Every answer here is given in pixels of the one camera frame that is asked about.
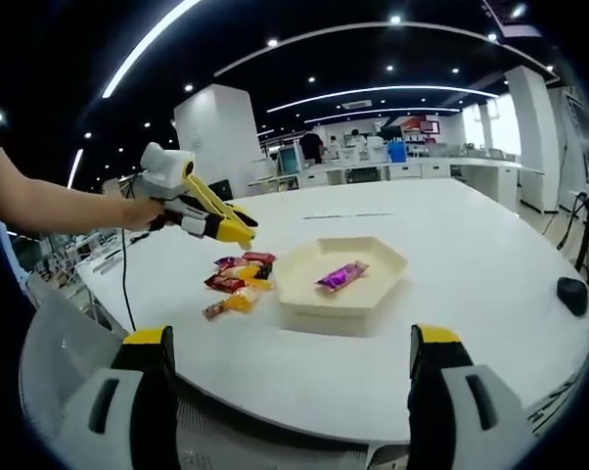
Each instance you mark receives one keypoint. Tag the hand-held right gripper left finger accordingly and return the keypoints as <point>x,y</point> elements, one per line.
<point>123,416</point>

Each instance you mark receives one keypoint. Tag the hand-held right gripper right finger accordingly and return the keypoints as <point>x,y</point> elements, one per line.
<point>461,416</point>

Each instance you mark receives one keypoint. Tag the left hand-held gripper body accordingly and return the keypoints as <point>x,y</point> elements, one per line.
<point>167,169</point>

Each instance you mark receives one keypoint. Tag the yellow food tongs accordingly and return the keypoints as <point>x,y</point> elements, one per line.
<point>206,191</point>

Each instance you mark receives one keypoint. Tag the pile of food packets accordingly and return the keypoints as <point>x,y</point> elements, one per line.
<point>238,281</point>

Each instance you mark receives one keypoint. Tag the purple food packet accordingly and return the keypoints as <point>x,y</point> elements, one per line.
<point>341,276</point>

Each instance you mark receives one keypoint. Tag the cream hexagonal container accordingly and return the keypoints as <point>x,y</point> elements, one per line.
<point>324,318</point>

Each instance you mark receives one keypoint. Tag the person's left hand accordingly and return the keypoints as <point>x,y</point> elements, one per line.
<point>135,215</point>

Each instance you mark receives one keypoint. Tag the dark cabinet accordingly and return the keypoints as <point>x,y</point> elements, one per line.
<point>221,188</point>

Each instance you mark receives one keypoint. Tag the teal screen monitor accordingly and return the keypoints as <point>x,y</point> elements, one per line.
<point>290,159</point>

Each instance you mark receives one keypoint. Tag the grey mesh chair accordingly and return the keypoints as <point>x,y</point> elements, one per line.
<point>55,343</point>

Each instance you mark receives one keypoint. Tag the ceiling air vent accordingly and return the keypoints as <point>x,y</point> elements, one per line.
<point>357,104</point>

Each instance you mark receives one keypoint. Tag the blue bin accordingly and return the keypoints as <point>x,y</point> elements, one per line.
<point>397,152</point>

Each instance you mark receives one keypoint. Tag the black mouse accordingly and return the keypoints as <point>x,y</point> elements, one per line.
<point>573,294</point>

